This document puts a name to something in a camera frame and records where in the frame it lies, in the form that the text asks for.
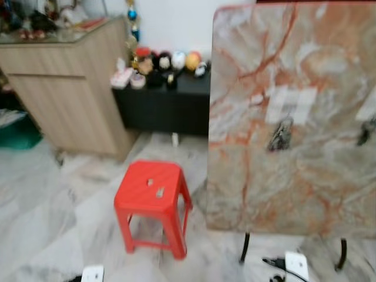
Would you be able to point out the blue hanging ornament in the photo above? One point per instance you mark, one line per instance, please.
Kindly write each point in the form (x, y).
(132, 14)

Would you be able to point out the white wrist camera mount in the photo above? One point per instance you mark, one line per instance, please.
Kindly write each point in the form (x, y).
(296, 265)
(93, 274)

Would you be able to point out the red plastic stool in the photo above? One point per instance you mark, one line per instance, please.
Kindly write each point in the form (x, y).
(150, 188)

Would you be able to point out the dark metal board leg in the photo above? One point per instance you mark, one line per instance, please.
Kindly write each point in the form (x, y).
(244, 247)
(342, 254)

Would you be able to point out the small white figurine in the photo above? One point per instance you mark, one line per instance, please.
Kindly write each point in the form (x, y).
(201, 69)

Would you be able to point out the orange round figurine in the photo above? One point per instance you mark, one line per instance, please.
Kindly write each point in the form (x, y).
(193, 60)

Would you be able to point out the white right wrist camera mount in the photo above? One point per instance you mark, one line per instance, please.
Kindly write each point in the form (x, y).
(296, 265)

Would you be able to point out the white pink tissue pack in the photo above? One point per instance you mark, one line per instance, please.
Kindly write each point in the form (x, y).
(121, 78)

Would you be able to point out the marble pattern upright board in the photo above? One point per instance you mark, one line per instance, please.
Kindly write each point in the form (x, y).
(305, 188)

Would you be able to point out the small pink bowl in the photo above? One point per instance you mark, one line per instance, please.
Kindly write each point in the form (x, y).
(138, 81)

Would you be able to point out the white round figurine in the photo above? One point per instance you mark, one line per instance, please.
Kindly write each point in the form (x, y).
(178, 60)

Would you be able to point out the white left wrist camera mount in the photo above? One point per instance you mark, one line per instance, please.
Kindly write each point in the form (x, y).
(93, 274)

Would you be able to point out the black low sideboard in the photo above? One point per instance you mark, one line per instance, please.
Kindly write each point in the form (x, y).
(164, 108)

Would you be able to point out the light wooden cabinet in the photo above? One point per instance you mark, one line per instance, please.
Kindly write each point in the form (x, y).
(64, 88)

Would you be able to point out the red hat figurine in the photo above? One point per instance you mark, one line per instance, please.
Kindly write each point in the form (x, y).
(143, 61)

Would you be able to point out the green plastic bin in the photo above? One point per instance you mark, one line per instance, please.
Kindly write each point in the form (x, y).
(20, 136)

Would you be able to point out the black round figurine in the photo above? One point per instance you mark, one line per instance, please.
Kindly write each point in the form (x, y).
(163, 61)

